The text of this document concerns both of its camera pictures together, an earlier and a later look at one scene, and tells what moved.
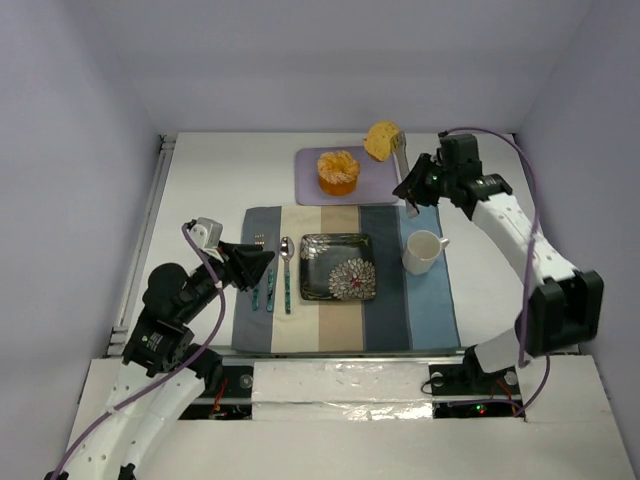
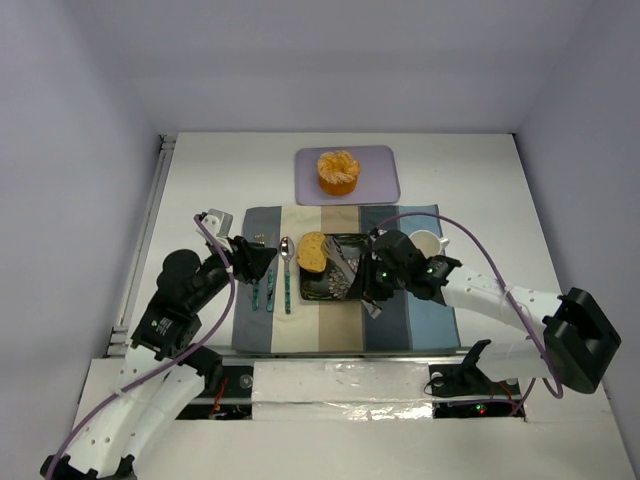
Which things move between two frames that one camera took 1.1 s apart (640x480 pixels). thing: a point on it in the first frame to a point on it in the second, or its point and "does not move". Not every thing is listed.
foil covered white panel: (341, 391) does not move
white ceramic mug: (421, 251) does not move
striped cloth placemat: (409, 311) does not move
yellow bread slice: (378, 139) to (312, 254)
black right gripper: (428, 180) to (373, 280)
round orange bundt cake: (337, 173) does not move
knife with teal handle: (270, 290) does not move
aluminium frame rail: (120, 335) does not move
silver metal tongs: (401, 145) to (333, 248)
